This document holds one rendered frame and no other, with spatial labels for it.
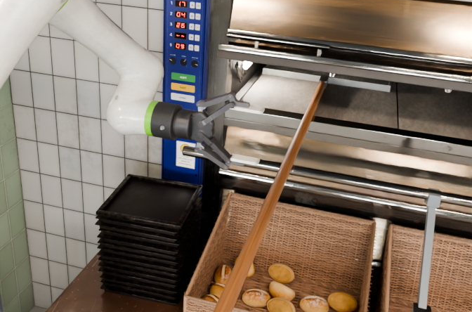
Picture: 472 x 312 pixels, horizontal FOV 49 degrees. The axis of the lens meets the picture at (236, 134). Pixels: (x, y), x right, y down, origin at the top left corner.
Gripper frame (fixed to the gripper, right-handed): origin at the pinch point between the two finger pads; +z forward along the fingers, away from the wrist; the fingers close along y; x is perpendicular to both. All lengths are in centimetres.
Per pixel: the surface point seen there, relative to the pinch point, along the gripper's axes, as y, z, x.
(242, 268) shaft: 12.4, 7.0, 34.7
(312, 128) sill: 17, 8, -55
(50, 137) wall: 40, -97, -54
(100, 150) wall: 41, -75, -54
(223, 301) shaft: 12.4, 6.4, 44.9
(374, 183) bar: 15.8, 30.2, -18.0
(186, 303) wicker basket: 62, -19, -6
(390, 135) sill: 15, 34, -55
